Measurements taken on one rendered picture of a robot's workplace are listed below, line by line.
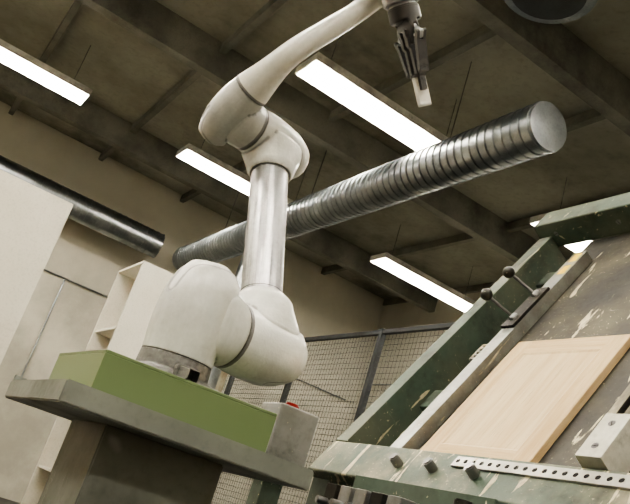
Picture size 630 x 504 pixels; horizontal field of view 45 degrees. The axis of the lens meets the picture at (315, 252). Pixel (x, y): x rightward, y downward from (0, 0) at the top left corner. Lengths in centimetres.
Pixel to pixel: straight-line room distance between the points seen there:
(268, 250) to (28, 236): 216
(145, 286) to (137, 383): 418
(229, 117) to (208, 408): 83
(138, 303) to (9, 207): 189
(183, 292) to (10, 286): 227
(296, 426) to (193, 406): 67
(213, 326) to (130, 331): 392
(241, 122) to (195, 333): 65
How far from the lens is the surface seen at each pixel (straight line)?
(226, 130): 200
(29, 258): 384
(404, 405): 233
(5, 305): 380
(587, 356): 201
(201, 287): 159
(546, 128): 499
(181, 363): 156
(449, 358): 244
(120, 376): 139
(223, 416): 146
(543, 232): 284
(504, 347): 226
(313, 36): 197
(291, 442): 206
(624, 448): 159
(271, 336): 169
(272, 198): 194
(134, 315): 552
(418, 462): 189
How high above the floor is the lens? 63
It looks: 20 degrees up
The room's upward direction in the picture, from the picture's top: 18 degrees clockwise
